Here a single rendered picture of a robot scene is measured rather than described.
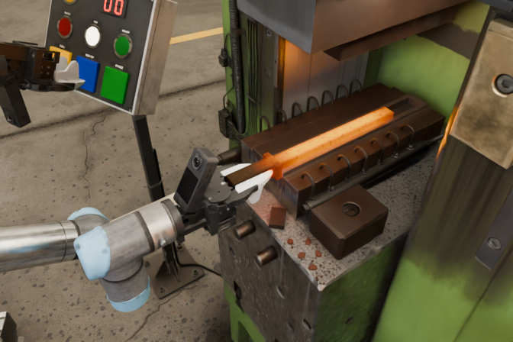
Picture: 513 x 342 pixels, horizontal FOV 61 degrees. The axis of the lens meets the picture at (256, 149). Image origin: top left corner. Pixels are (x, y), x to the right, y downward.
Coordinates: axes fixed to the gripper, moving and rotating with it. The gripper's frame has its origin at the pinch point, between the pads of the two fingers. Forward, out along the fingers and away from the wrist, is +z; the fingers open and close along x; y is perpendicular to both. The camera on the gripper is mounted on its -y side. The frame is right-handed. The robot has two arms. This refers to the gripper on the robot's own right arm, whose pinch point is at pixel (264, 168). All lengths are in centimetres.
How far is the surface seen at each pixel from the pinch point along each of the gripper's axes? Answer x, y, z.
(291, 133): -7.2, 1.4, 12.3
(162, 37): -42.5, -9.7, -0.2
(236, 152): -13.3, 6.3, 1.9
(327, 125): -5.0, 1.3, 20.5
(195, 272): -50, 98, 3
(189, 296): -43, 101, -4
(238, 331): -9, 76, -2
